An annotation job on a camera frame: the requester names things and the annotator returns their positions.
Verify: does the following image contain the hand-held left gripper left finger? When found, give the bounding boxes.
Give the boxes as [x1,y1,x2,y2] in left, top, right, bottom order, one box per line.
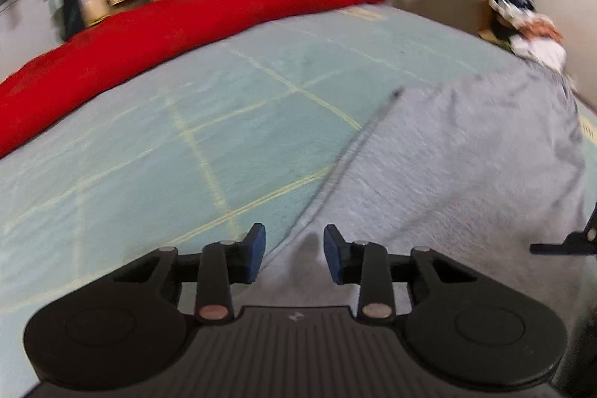
[79,223,267,325]

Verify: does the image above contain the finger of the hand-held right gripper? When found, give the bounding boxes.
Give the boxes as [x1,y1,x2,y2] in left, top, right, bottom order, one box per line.
[530,226,597,257]

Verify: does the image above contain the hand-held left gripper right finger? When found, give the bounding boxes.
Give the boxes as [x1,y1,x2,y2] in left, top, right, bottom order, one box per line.
[323,224,509,325]

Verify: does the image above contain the grey pants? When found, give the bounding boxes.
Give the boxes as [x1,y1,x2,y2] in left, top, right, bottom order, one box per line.
[252,62,591,333]

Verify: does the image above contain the light blue checked bed sheet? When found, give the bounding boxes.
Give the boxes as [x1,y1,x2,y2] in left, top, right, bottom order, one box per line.
[0,4,597,398]

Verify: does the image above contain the white cloth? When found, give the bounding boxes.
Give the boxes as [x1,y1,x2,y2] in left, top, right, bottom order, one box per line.
[487,0,528,26]
[513,37,567,72]

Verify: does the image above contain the pink cloth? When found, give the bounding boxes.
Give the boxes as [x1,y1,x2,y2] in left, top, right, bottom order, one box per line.
[522,18,563,42]

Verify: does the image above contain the green patterned box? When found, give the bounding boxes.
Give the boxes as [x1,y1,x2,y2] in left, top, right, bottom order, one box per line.
[478,27,514,51]

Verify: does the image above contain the red quilt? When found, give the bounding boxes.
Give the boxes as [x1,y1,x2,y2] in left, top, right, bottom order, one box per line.
[0,0,402,159]

